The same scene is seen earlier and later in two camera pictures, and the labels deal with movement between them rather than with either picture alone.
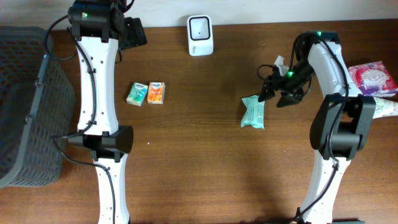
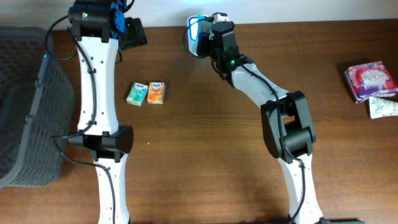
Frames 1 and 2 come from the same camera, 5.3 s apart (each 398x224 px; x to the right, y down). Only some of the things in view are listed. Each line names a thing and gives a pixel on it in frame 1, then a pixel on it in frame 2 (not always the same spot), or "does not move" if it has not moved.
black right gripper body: [296, 76] to [207, 48]
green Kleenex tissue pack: [137, 94] does not move
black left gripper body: [134, 34] does not move
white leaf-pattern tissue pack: [385, 107] does not move
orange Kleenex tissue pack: [156, 93] does not move
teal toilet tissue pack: [254, 115] to [196, 24]
